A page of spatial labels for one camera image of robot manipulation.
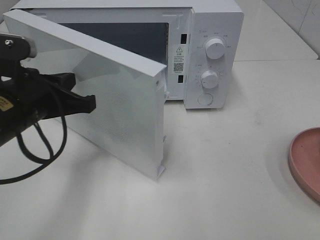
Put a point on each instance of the pink round plate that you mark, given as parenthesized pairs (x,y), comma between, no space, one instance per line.
(304,161)

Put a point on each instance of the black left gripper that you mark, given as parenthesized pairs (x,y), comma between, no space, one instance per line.
(29,96)

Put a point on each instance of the white control knob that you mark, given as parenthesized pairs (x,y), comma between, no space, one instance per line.
(214,48)
(209,79)

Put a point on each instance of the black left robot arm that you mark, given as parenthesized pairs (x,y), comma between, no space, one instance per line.
(12,130)

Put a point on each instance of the round white door button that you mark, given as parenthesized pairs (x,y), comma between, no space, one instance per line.
(205,99)

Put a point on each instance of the white microwave oven body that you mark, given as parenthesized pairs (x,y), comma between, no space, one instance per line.
(150,28)

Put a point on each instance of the white warning label sticker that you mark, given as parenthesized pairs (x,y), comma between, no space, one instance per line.
(178,58)

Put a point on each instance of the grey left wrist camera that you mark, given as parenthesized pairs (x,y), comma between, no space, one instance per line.
(16,47)

